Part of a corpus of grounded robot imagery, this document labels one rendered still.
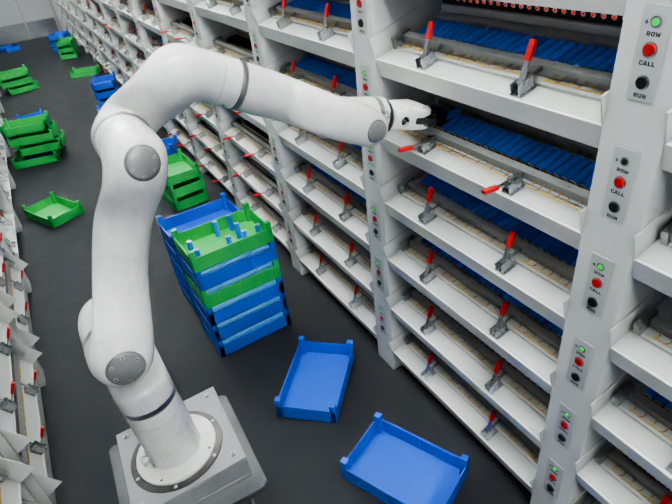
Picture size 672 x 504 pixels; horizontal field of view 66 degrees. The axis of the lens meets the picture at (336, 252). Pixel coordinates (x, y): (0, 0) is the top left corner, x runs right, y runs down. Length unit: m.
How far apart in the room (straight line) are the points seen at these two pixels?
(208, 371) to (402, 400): 0.72
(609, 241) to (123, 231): 0.82
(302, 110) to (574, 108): 0.47
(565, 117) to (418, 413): 1.11
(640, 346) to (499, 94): 0.51
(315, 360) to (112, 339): 1.04
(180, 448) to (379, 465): 0.62
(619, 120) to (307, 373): 1.36
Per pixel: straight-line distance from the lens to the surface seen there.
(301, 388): 1.86
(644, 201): 0.90
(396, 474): 1.63
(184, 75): 0.95
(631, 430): 1.19
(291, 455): 1.71
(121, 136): 0.90
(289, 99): 1.02
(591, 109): 0.94
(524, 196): 1.07
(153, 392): 1.17
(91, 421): 2.04
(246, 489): 1.34
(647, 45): 0.83
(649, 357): 1.06
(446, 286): 1.44
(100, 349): 1.04
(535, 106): 0.97
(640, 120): 0.86
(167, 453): 1.29
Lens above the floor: 1.38
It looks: 34 degrees down
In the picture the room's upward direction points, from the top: 7 degrees counter-clockwise
